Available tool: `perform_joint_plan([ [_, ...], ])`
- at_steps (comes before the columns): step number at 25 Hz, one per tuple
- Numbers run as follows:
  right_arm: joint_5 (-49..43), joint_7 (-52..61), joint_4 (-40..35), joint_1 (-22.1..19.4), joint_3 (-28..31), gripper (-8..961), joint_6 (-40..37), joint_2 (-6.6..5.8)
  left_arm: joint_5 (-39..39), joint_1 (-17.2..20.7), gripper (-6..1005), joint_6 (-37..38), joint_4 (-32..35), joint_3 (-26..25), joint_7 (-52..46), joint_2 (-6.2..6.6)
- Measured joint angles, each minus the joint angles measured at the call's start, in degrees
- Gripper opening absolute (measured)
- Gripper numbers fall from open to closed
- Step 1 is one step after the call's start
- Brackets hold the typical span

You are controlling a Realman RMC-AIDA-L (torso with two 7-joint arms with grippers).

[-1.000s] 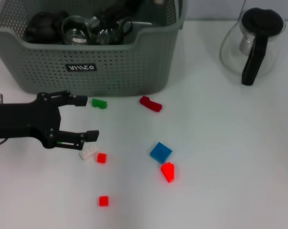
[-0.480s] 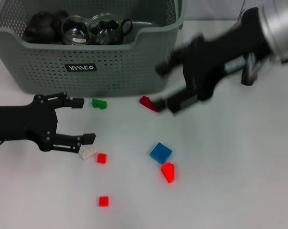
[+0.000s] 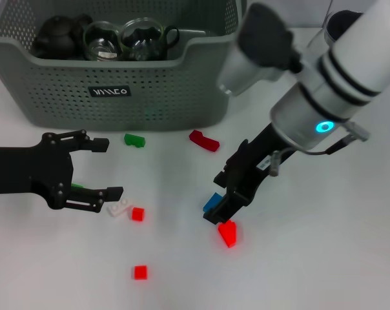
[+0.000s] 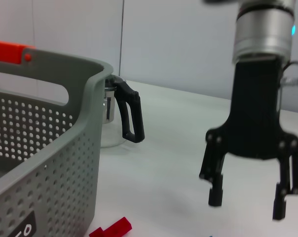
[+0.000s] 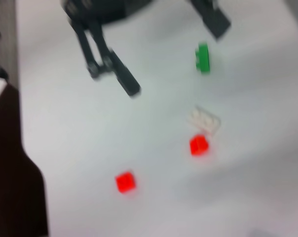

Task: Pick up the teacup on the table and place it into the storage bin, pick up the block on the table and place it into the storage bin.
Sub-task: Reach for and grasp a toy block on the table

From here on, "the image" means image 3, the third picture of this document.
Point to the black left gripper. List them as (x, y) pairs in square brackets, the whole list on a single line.
[(27, 171)]

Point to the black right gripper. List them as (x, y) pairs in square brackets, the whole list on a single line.
[(253, 161)]

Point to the blue toy brick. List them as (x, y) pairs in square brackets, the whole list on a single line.
[(211, 203)]

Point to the bright red sloped brick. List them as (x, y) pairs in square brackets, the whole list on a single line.
[(228, 233)]

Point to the dark red curved brick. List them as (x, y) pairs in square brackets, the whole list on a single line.
[(204, 141)]

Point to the glass teacup with black sleeve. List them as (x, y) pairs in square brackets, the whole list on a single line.
[(145, 38), (101, 42)]

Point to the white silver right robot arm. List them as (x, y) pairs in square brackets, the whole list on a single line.
[(343, 80)]

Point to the grey perforated storage bin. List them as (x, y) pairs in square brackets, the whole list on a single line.
[(149, 97)]

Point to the green toy brick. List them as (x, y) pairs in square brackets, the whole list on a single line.
[(77, 186), (135, 140)]

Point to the white two-stud brick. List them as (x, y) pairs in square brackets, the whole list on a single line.
[(119, 208)]

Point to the small red cube brick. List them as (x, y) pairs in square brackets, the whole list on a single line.
[(140, 272), (137, 214)]

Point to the right gripper silver metal fitting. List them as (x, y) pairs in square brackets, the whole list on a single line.
[(274, 163)]

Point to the dark clay teapot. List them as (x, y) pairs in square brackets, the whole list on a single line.
[(57, 35)]

